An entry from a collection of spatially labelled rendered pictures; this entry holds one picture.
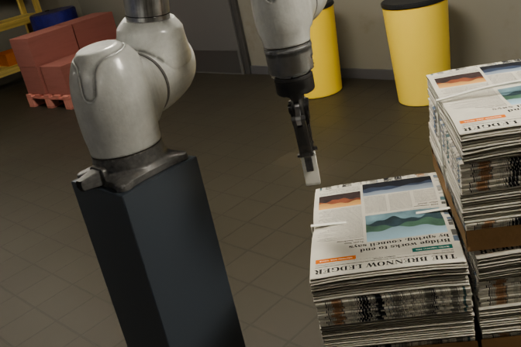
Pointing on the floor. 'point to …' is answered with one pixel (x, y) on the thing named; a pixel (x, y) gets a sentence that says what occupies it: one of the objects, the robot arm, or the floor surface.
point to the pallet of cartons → (57, 56)
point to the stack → (405, 269)
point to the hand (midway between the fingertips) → (310, 168)
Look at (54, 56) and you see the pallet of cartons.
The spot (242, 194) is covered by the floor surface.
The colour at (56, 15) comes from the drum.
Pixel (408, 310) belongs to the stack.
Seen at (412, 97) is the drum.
